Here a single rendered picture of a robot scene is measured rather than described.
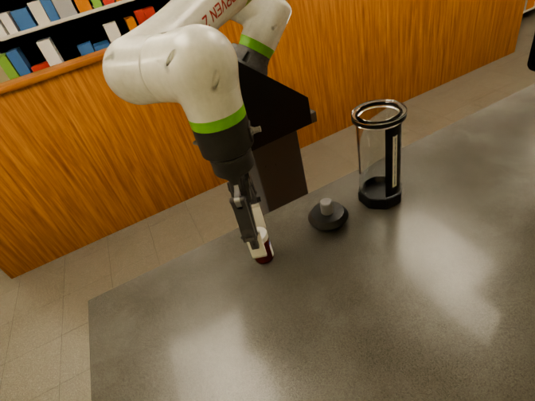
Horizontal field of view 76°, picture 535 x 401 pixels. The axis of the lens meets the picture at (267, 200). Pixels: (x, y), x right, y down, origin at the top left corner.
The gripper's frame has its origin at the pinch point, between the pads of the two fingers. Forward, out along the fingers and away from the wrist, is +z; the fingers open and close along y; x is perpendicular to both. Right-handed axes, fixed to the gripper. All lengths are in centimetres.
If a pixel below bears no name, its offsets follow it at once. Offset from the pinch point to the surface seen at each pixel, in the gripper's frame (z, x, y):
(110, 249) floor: 101, 130, 119
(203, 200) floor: 101, 66, 155
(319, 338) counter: 7.9, -9.1, -20.5
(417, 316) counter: 8.0, -26.1, -19.0
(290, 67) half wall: 34, -17, 203
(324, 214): 4.0, -14.7, 6.3
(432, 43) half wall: 60, -140, 257
